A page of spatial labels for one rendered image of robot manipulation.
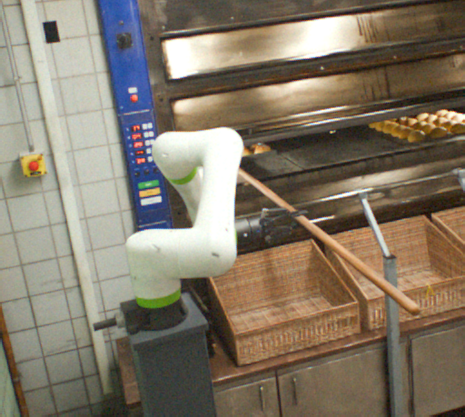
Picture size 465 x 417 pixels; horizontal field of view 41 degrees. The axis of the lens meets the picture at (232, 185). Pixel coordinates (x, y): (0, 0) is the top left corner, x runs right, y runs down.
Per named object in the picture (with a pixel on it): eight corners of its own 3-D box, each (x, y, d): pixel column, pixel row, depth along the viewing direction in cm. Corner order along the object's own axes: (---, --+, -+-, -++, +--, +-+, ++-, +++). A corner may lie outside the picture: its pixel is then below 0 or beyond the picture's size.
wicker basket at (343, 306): (208, 315, 298) (201, 263, 290) (317, 288, 311) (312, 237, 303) (237, 369, 253) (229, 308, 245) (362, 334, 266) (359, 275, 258)
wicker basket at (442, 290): (324, 287, 312) (320, 235, 304) (425, 263, 324) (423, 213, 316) (369, 332, 266) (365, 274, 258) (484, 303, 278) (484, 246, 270)
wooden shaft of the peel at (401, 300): (421, 315, 162) (421, 305, 161) (411, 318, 161) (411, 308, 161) (235, 166, 321) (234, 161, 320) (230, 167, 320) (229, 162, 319)
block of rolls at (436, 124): (359, 124, 379) (359, 115, 378) (429, 112, 390) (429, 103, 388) (411, 143, 323) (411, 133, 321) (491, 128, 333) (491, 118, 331)
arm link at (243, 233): (239, 249, 226) (235, 225, 223) (230, 239, 236) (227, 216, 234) (254, 245, 227) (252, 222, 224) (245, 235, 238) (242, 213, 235)
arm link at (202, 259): (230, 254, 154) (241, 116, 191) (166, 258, 157) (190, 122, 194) (239, 285, 163) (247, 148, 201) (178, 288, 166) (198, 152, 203)
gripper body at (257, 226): (243, 215, 233) (267, 211, 235) (246, 236, 235) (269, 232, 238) (250, 222, 226) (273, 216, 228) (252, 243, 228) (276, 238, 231)
